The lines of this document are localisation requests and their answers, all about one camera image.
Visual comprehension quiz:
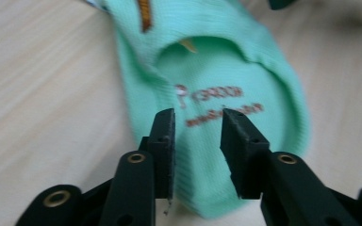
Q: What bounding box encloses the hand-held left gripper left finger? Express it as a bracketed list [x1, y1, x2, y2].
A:
[98, 107, 176, 226]

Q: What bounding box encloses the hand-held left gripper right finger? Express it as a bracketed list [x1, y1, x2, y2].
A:
[220, 107, 361, 226]

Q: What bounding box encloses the mint green sock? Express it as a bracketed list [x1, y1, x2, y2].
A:
[102, 0, 311, 220]

